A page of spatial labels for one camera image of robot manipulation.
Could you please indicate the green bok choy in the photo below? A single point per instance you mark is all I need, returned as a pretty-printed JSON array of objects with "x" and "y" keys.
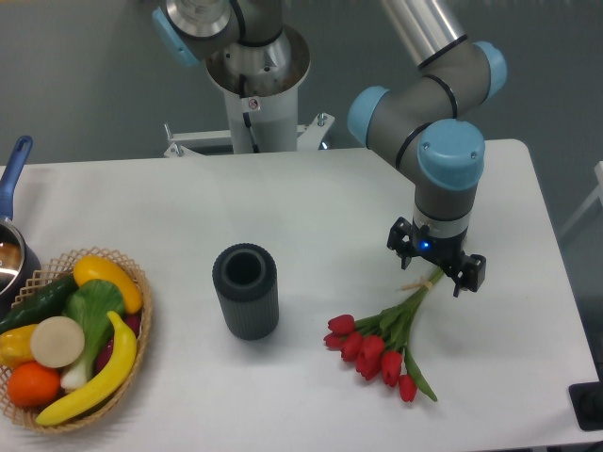
[{"x": 88, "y": 307}]

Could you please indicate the woven wicker basket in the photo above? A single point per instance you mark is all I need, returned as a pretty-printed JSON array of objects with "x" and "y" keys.
[{"x": 56, "y": 268}]

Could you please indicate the red tulip bouquet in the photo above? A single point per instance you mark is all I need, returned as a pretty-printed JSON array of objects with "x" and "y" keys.
[{"x": 379, "y": 345}]

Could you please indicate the red vegetable in basket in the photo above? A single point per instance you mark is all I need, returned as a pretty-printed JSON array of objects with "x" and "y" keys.
[{"x": 133, "y": 322}]

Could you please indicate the white frame at right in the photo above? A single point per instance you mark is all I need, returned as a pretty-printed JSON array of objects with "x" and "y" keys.
[{"x": 585, "y": 213}]

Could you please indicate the beige round disc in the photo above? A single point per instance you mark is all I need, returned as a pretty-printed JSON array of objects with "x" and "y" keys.
[{"x": 57, "y": 342}]

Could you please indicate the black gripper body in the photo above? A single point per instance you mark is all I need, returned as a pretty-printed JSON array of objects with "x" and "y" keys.
[{"x": 445, "y": 252}]

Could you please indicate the orange fruit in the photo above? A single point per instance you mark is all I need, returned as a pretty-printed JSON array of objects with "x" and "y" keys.
[{"x": 32, "y": 385}]

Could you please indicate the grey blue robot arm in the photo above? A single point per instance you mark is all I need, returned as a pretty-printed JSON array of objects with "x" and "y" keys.
[{"x": 420, "y": 132}]

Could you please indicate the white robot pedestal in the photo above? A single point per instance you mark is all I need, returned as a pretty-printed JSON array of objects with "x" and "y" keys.
[{"x": 260, "y": 91}]

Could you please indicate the blue handled saucepan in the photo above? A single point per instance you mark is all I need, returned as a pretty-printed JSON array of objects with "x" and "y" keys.
[{"x": 18, "y": 260}]

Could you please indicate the black device at edge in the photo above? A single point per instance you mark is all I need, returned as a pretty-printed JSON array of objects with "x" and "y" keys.
[{"x": 586, "y": 400}]

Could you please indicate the yellow banana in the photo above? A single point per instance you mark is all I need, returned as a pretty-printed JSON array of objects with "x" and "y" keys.
[{"x": 100, "y": 387}]

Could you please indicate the dark grey ribbed vase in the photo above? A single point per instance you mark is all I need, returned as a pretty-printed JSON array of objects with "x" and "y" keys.
[{"x": 245, "y": 279}]

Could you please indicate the yellow bell pepper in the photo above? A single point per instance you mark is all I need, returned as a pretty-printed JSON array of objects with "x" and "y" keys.
[{"x": 15, "y": 346}]

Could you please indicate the green cucumber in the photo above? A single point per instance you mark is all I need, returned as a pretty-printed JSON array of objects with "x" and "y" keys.
[{"x": 46, "y": 302}]

